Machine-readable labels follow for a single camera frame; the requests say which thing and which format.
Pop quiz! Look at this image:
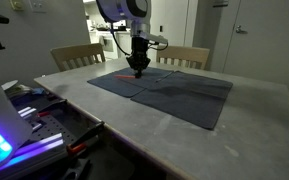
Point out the light wooden slat-back chair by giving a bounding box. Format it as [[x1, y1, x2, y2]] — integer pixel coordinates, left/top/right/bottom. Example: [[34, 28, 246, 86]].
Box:
[[49, 42, 107, 72], [155, 44, 211, 70]]

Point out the white room door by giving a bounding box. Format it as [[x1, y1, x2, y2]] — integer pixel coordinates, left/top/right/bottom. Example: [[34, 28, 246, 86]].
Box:
[[222, 0, 289, 86]]

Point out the silver lever door handle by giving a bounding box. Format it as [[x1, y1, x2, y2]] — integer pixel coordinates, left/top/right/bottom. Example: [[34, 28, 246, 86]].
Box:
[[235, 24, 249, 35]]

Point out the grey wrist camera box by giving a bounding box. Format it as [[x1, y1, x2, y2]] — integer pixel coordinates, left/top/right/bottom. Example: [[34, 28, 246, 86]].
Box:
[[147, 32, 169, 45]]

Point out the yellowish wall thermostat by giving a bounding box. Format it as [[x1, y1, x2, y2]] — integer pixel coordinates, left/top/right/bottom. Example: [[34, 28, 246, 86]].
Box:
[[10, 0, 25, 11]]

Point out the black clamp with orange handle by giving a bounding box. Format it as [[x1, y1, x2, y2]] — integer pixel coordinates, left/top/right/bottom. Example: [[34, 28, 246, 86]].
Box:
[[66, 120, 106, 158], [37, 98, 68, 118]]

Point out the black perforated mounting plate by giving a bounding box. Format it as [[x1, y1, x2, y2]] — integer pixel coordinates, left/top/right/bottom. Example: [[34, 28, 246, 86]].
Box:
[[27, 113, 97, 148]]

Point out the dark blue cloth mat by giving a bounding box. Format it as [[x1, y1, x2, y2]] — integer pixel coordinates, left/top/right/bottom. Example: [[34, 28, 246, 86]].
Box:
[[87, 66, 174, 98], [130, 70, 234, 131]]

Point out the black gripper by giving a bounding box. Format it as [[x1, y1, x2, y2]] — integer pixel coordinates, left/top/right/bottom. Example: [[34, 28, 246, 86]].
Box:
[[126, 36, 152, 79]]

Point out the silver aluminium rail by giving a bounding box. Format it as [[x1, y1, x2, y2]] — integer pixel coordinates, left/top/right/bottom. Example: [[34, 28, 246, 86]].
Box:
[[17, 105, 39, 120], [0, 132, 67, 179]]

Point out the white light switch plate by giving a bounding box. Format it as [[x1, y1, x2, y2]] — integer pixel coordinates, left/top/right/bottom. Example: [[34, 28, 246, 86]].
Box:
[[28, 0, 48, 14]]

